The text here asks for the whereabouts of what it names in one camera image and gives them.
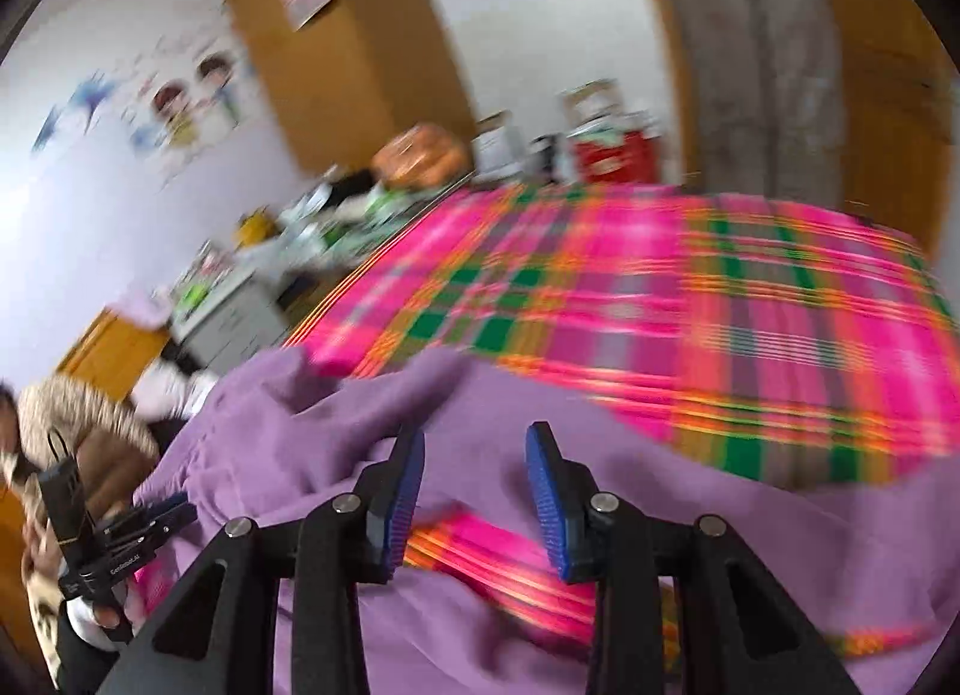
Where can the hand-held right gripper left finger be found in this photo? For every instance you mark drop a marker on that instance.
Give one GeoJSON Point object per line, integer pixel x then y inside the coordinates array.
{"type": "Point", "coordinates": [397, 507]}

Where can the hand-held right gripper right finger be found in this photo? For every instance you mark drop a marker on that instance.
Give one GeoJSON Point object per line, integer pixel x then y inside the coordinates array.
{"type": "Point", "coordinates": [547, 507]}

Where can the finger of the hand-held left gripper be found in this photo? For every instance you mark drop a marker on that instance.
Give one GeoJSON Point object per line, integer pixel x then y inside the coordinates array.
{"type": "Point", "coordinates": [161, 502]}
{"type": "Point", "coordinates": [161, 524]}

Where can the purple fleece pants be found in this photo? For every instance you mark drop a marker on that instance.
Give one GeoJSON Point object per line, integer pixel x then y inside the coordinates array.
{"type": "Point", "coordinates": [675, 560]}

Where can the person's left hand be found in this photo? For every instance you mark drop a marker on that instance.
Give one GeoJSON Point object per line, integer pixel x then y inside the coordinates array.
{"type": "Point", "coordinates": [105, 621]}

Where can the beige knit hat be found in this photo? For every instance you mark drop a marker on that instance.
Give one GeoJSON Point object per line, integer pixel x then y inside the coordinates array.
{"type": "Point", "coordinates": [75, 410]}

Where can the grey drawer cabinet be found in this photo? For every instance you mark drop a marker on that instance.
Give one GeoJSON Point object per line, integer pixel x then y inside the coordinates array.
{"type": "Point", "coordinates": [232, 324]}

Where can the pink plaid bed sheet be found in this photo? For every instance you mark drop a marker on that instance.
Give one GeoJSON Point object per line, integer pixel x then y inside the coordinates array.
{"type": "Point", "coordinates": [637, 305]}

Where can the folding table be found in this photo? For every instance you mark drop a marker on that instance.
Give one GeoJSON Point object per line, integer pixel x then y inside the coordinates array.
{"type": "Point", "coordinates": [352, 230]}

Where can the yellow bag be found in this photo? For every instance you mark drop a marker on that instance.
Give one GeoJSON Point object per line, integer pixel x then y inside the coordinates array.
{"type": "Point", "coordinates": [255, 228]}

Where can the bag of oranges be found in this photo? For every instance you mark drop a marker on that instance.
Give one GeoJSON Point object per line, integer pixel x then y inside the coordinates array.
{"type": "Point", "coordinates": [416, 158]}

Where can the red gift box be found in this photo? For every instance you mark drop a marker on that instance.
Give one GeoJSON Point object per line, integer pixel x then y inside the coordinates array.
{"type": "Point", "coordinates": [615, 155]}

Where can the white carton box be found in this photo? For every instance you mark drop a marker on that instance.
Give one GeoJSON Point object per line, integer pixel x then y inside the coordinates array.
{"type": "Point", "coordinates": [499, 143]}

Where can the clear plastic door curtain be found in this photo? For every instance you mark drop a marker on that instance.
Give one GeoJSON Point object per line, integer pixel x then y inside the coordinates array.
{"type": "Point", "coordinates": [750, 50]}

